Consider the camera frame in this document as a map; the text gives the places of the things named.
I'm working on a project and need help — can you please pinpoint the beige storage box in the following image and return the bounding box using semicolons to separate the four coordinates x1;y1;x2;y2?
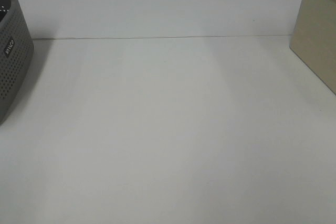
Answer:
290;0;335;93

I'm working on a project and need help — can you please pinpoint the grey perforated plastic basket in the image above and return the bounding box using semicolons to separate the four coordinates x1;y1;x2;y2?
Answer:
1;0;34;121

